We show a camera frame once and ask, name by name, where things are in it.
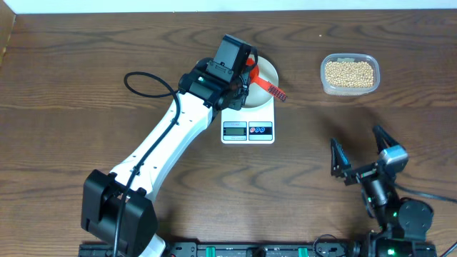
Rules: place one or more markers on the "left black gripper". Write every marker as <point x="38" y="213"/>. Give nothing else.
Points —
<point x="237" y="102"/>

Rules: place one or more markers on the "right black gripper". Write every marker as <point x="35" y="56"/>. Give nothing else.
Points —
<point x="340" y="167"/>

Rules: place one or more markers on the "red plastic measuring scoop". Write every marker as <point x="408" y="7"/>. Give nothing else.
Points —
<point x="278" y="93"/>

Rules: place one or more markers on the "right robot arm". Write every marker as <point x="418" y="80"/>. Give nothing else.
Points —
<point x="404" y="222"/>

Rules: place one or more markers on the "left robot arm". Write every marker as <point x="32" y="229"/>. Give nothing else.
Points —
<point x="117" y="207"/>

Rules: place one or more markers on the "white round bowl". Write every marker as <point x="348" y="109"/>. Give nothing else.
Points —
<point x="258" y="94"/>

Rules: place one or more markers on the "white digital kitchen scale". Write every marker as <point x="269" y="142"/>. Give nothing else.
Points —
<point x="253" y="125"/>

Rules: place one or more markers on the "clear plastic container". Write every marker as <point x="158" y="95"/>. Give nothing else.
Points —
<point x="341" y="91"/>

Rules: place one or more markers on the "soybeans in container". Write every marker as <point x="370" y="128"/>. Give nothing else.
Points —
<point x="349" y="74"/>

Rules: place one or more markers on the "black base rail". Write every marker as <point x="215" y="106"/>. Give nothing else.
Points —
<point x="189" y="249"/>

